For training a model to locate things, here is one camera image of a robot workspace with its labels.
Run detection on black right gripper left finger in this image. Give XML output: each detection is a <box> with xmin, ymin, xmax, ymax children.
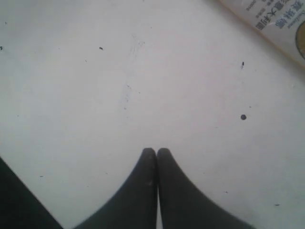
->
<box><xmin>76</xmin><ymin>148</ymin><xmax>158</xmax><ymax>229</ymax></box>

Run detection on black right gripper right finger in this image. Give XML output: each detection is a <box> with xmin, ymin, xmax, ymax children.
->
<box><xmin>157</xmin><ymin>148</ymin><xmax>253</xmax><ymax>229</ymax></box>

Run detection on long noodle package dark ends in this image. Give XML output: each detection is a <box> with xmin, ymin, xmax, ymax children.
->
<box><xmin>217</xmin><ymin>0</ymin><xmax>305</xmax><ymax>67</ymax></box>

